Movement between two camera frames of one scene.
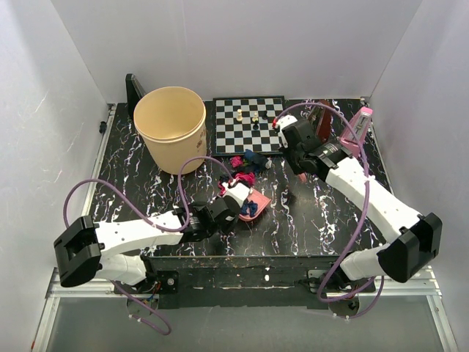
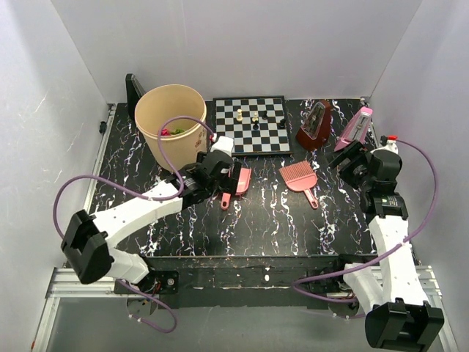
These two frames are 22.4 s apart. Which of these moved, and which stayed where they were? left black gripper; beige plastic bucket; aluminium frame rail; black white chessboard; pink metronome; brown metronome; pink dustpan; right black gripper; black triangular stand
Moved: right black gripper; left black gripper; pink dustpan
Stayed: pink metronome; beige plastic bucket; aluminium frame rail; black triangular stand; brown metronome; black white chessboard
